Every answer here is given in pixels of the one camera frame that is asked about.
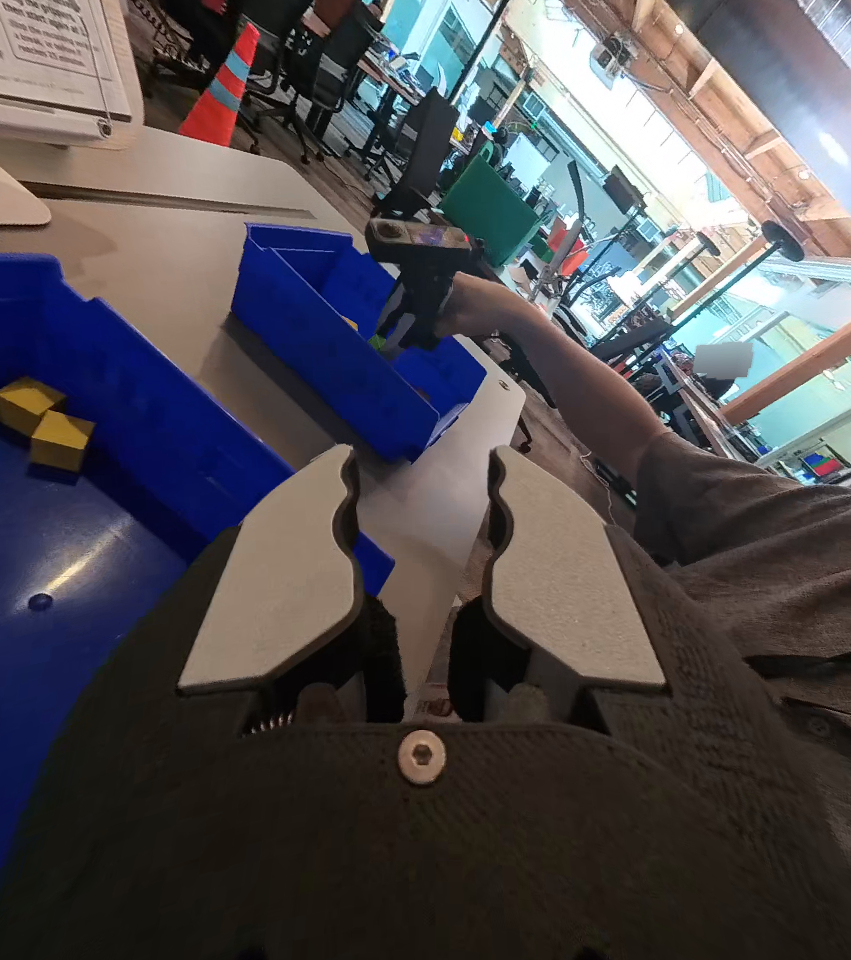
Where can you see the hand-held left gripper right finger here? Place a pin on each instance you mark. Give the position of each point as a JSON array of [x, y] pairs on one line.
[[568, 600]]

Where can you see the orange traffic cone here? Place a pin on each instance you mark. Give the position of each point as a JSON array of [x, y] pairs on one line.
[[219, 97]]

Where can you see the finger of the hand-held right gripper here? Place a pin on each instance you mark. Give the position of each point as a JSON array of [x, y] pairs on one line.
[[398, 322]]

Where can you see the printed instruction sheet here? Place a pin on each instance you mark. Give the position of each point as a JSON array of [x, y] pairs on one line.
[[35, 52]]

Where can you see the blue plastic bin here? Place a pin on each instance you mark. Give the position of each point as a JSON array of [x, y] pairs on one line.
[[305, 322], [58, 600]]

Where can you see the green partition panel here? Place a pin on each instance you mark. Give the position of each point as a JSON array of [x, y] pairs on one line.
[[489, 210]]

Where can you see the red white booklet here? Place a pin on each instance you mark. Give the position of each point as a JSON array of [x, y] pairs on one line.
[[433, 705]]

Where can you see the black pole stand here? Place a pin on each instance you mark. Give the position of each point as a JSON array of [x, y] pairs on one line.
[[482, 45], [782, 240]]

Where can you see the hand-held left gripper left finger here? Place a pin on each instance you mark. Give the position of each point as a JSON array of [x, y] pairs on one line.
[[275, 592]]

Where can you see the red chair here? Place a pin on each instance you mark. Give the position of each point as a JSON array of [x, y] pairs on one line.
[[564, 251]]

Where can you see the black monitor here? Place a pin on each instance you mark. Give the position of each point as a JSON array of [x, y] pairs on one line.
[[624, 189]]

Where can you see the black ceiling panel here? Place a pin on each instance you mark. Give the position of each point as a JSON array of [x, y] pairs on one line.
[[808, 90]]

